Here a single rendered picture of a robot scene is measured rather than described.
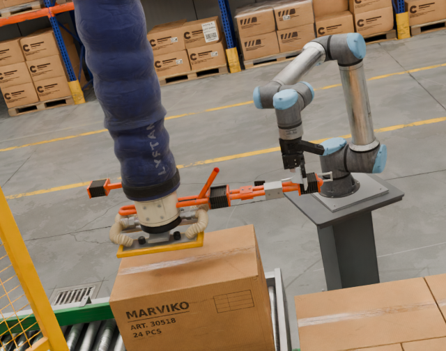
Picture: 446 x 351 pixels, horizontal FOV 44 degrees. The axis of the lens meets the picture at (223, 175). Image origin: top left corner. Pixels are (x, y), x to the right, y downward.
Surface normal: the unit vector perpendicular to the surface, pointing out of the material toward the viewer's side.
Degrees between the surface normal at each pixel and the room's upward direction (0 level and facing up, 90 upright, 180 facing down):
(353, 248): 90
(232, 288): 90
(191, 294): 90
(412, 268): 0
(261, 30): 90
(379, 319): 0
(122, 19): 82
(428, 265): 0
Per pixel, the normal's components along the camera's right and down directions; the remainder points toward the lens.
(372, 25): -0.04, 0.44
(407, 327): -0.21, -0.89
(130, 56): 0.52, -0.07
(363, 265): 0.29, 0.33
